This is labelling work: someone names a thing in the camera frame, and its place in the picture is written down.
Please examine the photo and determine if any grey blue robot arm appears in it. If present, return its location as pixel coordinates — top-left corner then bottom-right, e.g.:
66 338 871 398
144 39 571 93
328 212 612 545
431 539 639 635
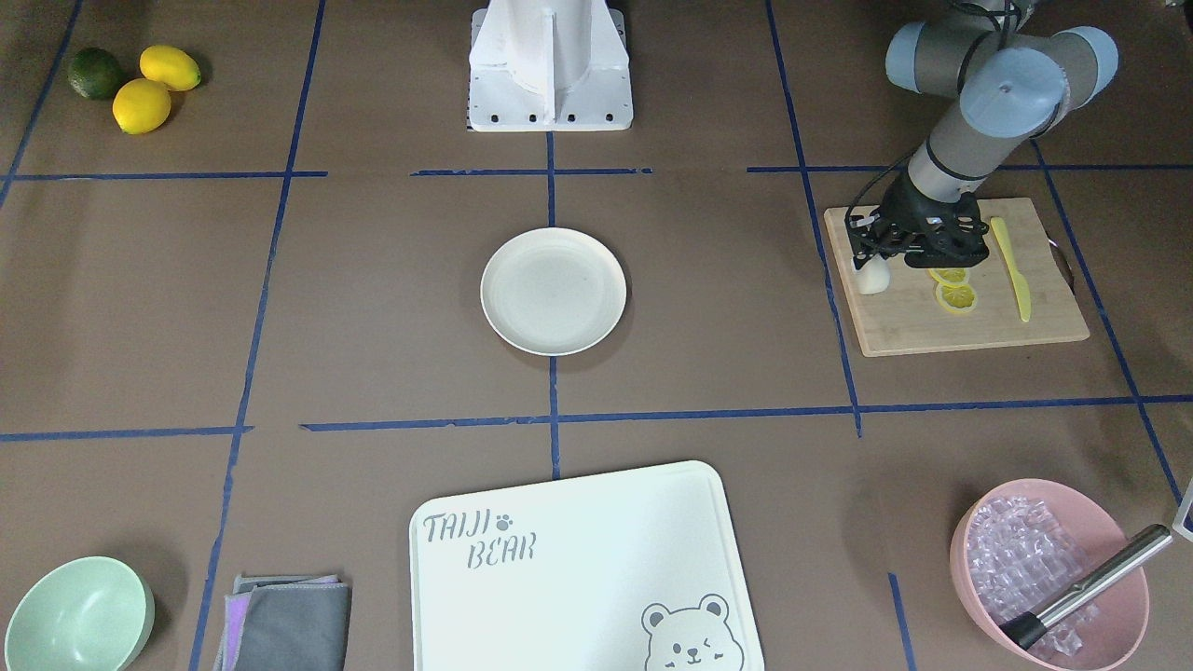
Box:
846 1 1119 271

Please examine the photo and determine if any lemon slice upper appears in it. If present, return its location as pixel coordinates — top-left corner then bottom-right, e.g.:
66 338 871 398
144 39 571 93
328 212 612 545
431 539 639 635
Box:
927 267 970 287

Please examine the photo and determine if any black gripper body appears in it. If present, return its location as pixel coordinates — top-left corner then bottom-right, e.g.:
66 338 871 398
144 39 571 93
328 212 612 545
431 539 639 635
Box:
843 174 990 270

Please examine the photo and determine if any beige plate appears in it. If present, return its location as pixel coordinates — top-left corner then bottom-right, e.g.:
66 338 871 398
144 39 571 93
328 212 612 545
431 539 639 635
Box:
480 226 629 357

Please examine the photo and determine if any lemon slice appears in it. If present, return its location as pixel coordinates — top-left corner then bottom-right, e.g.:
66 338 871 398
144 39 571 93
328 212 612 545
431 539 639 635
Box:
927 267 970 287
934 283 979 315

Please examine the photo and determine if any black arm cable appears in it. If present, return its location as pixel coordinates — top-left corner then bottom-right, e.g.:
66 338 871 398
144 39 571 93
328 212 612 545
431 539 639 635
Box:
846 154 919 224

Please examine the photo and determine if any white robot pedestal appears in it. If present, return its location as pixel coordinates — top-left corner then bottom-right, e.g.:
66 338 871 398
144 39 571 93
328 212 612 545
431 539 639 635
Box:
466 1 635 133

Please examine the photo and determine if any yellow lemon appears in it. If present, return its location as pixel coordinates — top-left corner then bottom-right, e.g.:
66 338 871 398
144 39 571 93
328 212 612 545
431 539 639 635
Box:
111 79 173 135
138 44 203 90

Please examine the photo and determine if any green bowl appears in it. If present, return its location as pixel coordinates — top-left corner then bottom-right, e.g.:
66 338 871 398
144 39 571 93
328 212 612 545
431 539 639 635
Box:
4 556 155 670

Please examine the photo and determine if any wooden cutting board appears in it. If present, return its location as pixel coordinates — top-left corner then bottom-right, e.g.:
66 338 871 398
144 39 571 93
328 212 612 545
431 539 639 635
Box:
823 197 1090 357

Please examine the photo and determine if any lemon slice lower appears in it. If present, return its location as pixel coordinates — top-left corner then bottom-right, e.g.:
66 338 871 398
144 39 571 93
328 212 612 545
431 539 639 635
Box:
934 283 979 315

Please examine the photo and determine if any white bear tray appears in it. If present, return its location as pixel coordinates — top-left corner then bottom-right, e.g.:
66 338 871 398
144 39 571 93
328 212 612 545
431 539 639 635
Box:
409 461 764 670

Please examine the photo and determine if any dark green lime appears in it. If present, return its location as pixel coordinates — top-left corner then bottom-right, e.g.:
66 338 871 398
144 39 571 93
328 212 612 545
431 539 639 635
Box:
67 48 126 101

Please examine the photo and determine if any pink bowl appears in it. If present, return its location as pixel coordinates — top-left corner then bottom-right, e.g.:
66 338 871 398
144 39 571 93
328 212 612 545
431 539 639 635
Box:
950 478 1150 670

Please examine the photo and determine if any grey folded cloth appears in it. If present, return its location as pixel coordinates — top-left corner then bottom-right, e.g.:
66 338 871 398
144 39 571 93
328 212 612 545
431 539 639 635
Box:
214 574 352 670

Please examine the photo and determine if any yellow plastic knife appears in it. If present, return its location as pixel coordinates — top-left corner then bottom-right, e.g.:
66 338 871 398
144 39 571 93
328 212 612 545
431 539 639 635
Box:
989 216 1033 324

